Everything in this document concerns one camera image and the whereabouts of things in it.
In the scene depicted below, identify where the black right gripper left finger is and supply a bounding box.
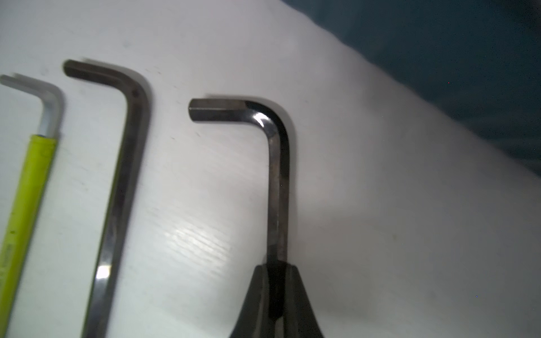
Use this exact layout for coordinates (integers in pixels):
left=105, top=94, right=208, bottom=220
left=230, top=265, right=271, bottom=338

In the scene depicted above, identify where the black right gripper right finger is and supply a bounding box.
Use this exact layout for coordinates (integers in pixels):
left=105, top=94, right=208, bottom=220
left=274, top=263, right=323, bottom=338

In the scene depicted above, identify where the long black hex key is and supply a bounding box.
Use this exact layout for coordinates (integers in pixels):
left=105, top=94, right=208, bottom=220
left=187, top=98, right=291, bottom=265

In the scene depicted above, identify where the short black hex key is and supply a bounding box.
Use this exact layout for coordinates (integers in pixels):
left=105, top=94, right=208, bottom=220
left=63, top=59, right=152, bottom=337

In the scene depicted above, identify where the teal plastic storage box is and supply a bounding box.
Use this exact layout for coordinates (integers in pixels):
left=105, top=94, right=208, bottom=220
left=290, top=1, right=540, bottom=173

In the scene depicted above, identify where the green handled hex key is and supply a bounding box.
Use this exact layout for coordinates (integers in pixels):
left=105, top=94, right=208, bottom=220
left=1, top=74, right=64, bottom=337

